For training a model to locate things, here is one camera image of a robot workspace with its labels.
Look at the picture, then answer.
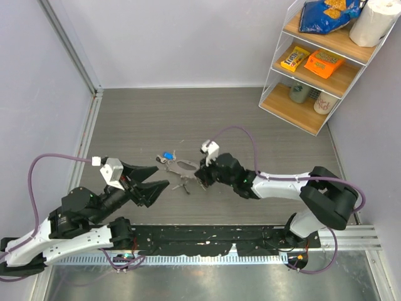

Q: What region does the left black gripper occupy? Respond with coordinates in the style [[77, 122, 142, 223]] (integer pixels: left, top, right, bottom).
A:
[[91, 160, 171, 224]]

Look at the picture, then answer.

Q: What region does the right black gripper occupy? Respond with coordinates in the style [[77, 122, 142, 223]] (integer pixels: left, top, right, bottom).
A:
[[195, 153, 236, 187]]

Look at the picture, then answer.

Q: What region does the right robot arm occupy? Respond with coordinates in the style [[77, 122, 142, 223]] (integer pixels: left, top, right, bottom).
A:
[[195, 153, 358, 247]]

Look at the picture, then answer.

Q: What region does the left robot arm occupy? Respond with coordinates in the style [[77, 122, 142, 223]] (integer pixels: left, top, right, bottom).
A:
[[1, 157, 169, 277]]

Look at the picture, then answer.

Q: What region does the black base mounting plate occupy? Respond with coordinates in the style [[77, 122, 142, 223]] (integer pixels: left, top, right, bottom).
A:
[[132, 225, 321, 257]]

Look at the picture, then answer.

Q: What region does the green grey mug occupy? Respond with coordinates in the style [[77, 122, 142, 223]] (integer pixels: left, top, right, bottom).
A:
[[289, 80, 311, 103]]

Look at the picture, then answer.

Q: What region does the white printed cup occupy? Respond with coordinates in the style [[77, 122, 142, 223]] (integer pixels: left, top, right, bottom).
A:
[[313, 92, 338, 115]]

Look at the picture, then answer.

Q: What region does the yellow candy bag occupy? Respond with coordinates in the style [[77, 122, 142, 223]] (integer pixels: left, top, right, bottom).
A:
[[280, 46, 310, 72]]

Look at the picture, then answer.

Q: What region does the orange candy bag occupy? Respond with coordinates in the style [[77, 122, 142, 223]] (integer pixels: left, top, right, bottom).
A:
[[305, 49, 345, 79]]

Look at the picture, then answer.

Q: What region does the blue chips bag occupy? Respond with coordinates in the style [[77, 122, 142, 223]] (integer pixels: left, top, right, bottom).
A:
[[298, 0, 365, 34]]

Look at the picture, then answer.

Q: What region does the white paper towel roll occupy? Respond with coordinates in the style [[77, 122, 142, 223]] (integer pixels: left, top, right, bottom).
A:
[[349, 0, 400, 47]]

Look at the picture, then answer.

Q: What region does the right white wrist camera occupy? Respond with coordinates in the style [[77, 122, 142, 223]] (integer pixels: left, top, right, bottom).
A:
[[200, 140, 220, 168]]

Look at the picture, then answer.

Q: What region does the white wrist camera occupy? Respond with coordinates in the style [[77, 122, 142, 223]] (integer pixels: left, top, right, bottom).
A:
[[200, 140, 220, 168], [100, 157, 123, 190]]

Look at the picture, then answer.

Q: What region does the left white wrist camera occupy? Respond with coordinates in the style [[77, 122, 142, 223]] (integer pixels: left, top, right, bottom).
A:
[[100, 157, 123, 190]]

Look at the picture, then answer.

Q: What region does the slotted cable duct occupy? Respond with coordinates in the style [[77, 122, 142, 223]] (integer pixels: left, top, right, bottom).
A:
[[55, 252, 288, 266]]

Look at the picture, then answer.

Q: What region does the white wire shelf rack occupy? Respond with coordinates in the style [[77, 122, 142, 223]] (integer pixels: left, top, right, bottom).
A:
[[259, 1, 392, 136]]

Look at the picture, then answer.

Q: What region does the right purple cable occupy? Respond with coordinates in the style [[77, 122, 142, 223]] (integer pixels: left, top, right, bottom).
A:
[[206, 125, 367, 275]]

